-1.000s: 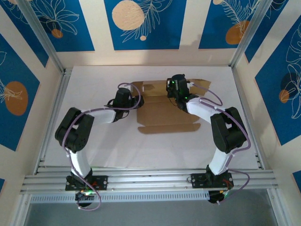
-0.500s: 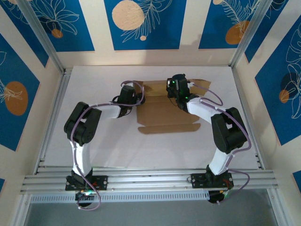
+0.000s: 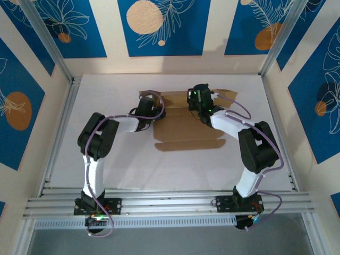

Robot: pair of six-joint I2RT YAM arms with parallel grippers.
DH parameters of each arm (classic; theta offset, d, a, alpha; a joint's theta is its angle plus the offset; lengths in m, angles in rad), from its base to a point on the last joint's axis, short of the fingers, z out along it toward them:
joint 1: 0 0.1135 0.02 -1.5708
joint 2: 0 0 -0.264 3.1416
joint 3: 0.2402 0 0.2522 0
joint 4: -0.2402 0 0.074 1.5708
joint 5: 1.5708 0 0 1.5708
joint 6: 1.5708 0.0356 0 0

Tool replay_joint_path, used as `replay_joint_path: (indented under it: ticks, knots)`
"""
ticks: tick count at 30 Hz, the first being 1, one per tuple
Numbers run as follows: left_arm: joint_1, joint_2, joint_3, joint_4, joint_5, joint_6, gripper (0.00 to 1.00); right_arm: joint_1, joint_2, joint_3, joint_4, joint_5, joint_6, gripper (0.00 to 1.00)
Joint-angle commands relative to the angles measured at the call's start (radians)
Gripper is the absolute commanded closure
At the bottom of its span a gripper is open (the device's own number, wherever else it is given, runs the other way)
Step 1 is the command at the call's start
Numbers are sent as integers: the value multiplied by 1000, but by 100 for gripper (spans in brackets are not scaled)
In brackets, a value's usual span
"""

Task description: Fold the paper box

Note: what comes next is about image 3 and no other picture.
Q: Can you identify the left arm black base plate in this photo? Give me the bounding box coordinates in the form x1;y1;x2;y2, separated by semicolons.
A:
73;198;123;216

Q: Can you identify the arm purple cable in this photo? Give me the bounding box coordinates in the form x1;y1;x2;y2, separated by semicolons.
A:
84;90;167;239
212;92;284;231

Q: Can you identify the brown cardboard paper box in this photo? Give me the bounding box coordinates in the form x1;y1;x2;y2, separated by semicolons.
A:
139;89;239;152

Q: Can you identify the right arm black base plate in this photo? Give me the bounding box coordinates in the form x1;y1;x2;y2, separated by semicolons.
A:
215;195;264;214

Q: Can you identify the aluminium base rail beam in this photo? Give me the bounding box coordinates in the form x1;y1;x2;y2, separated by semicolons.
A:
22;189;317;220

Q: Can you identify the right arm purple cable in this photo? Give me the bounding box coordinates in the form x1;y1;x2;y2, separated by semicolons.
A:
212;92;284;231

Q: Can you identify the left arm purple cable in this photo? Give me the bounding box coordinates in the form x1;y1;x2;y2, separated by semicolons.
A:
84;90;167;239

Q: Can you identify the aluminium frame post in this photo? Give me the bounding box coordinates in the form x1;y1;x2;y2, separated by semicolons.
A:
258;0;312;78
20;0;74;83

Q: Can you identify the grey slotted cable duct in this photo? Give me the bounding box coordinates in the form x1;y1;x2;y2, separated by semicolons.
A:
33;214;237;230

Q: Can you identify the black controller module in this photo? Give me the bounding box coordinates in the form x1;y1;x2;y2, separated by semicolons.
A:
84;215;108;235
235;215;260;231

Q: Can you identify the aluminium frame leg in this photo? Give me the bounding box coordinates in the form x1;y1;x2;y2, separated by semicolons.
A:
302;212;329;255
12;219;37;255

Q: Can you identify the aluminium side rail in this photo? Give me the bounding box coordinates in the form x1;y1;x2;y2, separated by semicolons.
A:
38;76;82;197
262;75;299;192

